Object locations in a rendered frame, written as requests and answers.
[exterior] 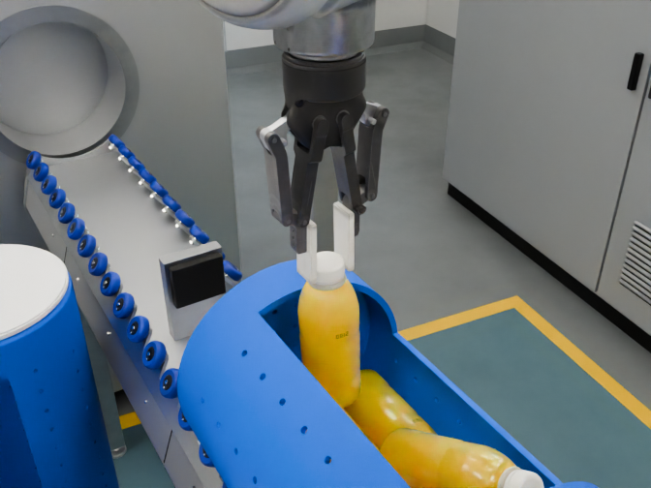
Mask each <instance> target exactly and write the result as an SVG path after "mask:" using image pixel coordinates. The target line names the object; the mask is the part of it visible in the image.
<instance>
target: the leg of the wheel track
mask: <svg viewBox="0 0 651 488"><path fill-rule="evenodd" d="M77 306H78V305H77ZM78 310H79V314H80V319H81V323H82V328H83V332H84V336H85V341H86V345H87V349H88V353H89V357H90V362H91V366H92V370H93V375H94V379H95V383H96V387H97V391H98V396H99V400H100V405H101V409H102V413H103V418H104V421H105V425H106V430H107V434H108V442H109V446H110V451H111V455H112V458H113V459H116V458H120V457H122V456H123V455H124V454H125V453H126V451H127V448H126V445H125V442H124V438H123V433H122V428H121V423H120V419H119V414H118V409H117V406H116V401H115V396H114V391H113V387H112V382H111V377H110V372H109V365H108V360H107V358H106V356H105V354H104V352H103V350H102V348H101V346H100V345H99V343H98V341H97V339H96V337H95V335H94V333H93V331H92V329H91V328H90V326H89V324H88V322H87V320H86V318H85V316H84V314H83V313H82V311H81V309H80V308H79V306H78Z"/></svg>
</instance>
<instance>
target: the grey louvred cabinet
mask: <svg viewBox="0 0 651 488"><path fill-rule="evenodd" d="M443 177H444V178H445V179H446V180H447V181H448V182H449V187H448V195H450V196H451V197H452V198H454V199H455V200H456V201H458V202H459V203H460V204H461V205H463V206H464V207H465V208H466V209H468V210H469V211H470V212H472V213H473V214H474V215H475V216H477V217H478V218H479V219H481V220H482V221H483V222H484V223H486V224H487V225H488V226H489V227H491V228H492V229H494V230H495V231H496V232H497V233H499V234H500V235H501V236H502V237H504V238H505V239H506V240H508V241H509V242H510V243H511V244H512V245H513V246H514V247H515V248H517V249H518V250H519V251H521V252H522V253H523V254H524V255H526V256H527V257H528V258H529V259H531V260H532V261H534V262H535V263H536V264H537V265H539V266H540V267H541V268H543V269H544V270H545V271H546V272H548V273H549V274H550V275H551V276H553V277H554V278H555V279H557V280H558V281H559V282H560V283H562V284H563V285H564V286H565V287H567V288H568V289H569V290H571V291H572V292H573V293H575V294H576V295H577V296H578V297H580V298H581V299H582V300H584V301H585V302H586V303H587V304H589V305H590V306H591V307H592V308H594V309H595V310H596V311H598V312H599V313H600V314H601V315H603V316H604V317H605V318H607V319H608V320H609V321H611V322H612V323H613V324H614V325H616V326H617V327H618V328H620V329H621V330H622V331H623V332H625V333H626V334H627V335H628V336H630V337H631V338H632V339H634V340H635V341H636V342H637V343H639V344H640V345H641V346H642V347H644V348H645V349H646V350H648V351H649V352H650V353H651V0H459V8H458V18H457V28H456V38H455V49H454V58H453V68H452V79H451V89H450V99H449V118H448V128H447V138H446V149H445V159H444V168H443Z"/></svg>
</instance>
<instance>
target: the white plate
mask: <svg viewBox="0 0 651 488"><path fill-rule="evenodd" d="M68 284H69V276H68V272H67V268H66V266H65V264H64V263H63V262H62V260H61V259H59V258H58V257H57V256H55V255H54V254H52V253H50V252H48V251H45V250H43V249H39V248H36V247H31V246H25V245H15V244H2V245H0V340H3V339H6V338H8V337H11V336H13V335H15V334H17V333H19V332H21V331H23V330H25V329H26V328H28V327H30V326H32V325H33V324H35V323H36V322H38V321H39V320H41V319H42V318H44V317H45V316H46V315H47V314H48V313H49V312H51V311H52V310H53V309H54V308H55V307H56V305H57V304H58V303H59V302H60V301H61V299H62V298H63V296H64V294H65V292H66V290H67V287H68Z"/></svg>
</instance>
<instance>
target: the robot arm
mask: <svg viewBox="0 0 651 488"><path fill-rule="evenodd" d="M197 1H198V2H199V3H200V4H201V5H202V6H203V7H204V8H205V9H207V10H208V11H209V12H210V13H212V14H213V15H215V16H217V17H218V18H220V19H223V20H224V21H226V22H228V23H230V24H233V25H236V26H239V27H244V28H250V29H258V30H273V42H274V44H275V45H276V46H277V47H278V48H280V49H281V50H283V51H284V52H283V53H282V71H283V89H284V94H285V104H284V107H283V109H282V112H281V118H280V119H279V120H277V121H276V122H274V123H273V124H272V125H270V126H269V127H267V126H265V125H261V126H259V127H258V128H257V130H256V135H257V137H258V139H259V141H260V143H261V145H262V147H263V151H264V159H265V168H266V177H267V186H268V194H269V203H270V212H271V215H272V216H273V217H274V218H275V219H276V220H278V221H279V222H280V223H281V224H282V225H283V226H284V227H290V245H291V247H292V249H293V250H294V251H295V252H296V265H297V272H298V273H299V274H300V275H301V276H302V277H303V278H304V279H305V280H306V281H307V282H308V283H309V284H311V285H313V284H316V282H317V225H316V224H315V223H314V222H313V221H311V220H310V215H311V209H312V203H313V196H314V191H315V185H316V178H317V172H318V165H319V162H321V161H322V159H323V154H324V150H325V149H327V148H328V147H330V149H331V154H332V160H333V164H334V170H335V175H336V180H337V186H338V191H339V197H340V200H341V201H342V202H343V204H342V203H340V202H339V201H337V202H335V203H333V226H334V253H337V254H339V255H341V256H342V257H343V259H344V261H345V269H347V270H348V271H349V272H350V271H353V270H354V269H355V236H357V235H358V233H359V215H361V214H363V213H364V212H365V211H366V206H365V205H364V203H366V202H367V201H368V200H369V201H373V200H375V199H376V197H377V194H378V182H379V171H380V160H381V148H382V137H383V129H384V127H385V125H386V123H387V120H388V115H389V110H388V108H386V107H383V106H381V105H379V104H377V103H375V102H374V101H369V102H366V100H365V98H364V96H363V93H362V91H363V90H364V88H365V78H366V53H365V50H366V49H368V48H369V47H371V46H372V45H373V43H374V40H375V10H376V0H197ZM359 120H360V121H359ZM358 121H359V126H358V138H357V148H356V142H355V136H354V129H355V127H356V125H357V123H358ZM288 131H290V132H291V133H292V134H293V135H294V153H295V157H294V170H293V177H292V184H290V174H289V163H288V155H287V151H286V149H285V146H287V145H288V142H287V133H288ZM356 150H357V153H356V158H355V151H356Z"/></svg>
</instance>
